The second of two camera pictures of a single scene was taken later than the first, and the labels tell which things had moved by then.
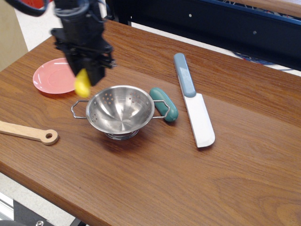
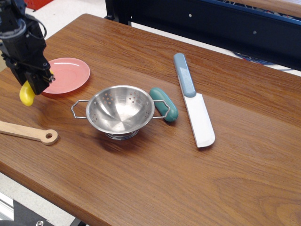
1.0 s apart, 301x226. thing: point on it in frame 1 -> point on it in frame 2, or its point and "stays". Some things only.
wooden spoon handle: x=35 y=133 stays
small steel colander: x=120 y=111 stays
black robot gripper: x=81 y=39 -> x=24 y=51
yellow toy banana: x=82 y=84 -> x=27 y=92
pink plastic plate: x=54 y=76 stays
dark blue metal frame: x=263 y=37 stays
